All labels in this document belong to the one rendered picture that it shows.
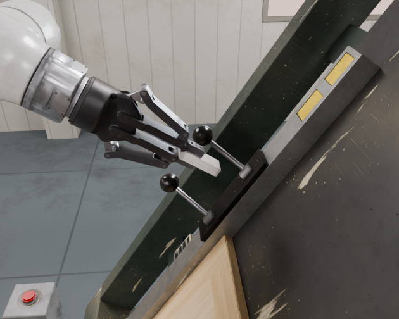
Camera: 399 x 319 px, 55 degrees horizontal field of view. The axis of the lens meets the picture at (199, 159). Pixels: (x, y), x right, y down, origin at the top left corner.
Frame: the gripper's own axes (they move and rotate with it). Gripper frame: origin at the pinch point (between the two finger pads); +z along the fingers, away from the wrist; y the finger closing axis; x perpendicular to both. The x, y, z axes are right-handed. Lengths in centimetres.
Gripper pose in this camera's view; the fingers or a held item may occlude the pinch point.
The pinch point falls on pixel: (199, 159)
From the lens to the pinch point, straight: 60.2
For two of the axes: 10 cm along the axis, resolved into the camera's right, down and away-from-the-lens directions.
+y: 5.4, -7.4, -4.1
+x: -0.7, -5.2, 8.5
